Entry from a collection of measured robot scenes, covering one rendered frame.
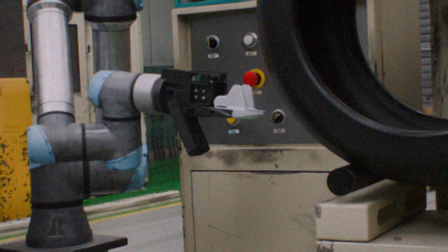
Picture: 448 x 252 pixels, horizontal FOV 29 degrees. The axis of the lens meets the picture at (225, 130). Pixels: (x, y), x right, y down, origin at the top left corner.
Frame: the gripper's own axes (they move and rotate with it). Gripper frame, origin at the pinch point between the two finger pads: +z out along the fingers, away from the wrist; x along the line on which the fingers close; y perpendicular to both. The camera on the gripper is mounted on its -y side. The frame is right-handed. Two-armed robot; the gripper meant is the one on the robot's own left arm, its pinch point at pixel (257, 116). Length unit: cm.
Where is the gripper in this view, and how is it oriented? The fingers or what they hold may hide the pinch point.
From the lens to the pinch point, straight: 152.5
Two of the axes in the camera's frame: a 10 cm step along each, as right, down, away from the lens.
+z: 8.8, 1.1, -4.6
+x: 4.7, -0.7, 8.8
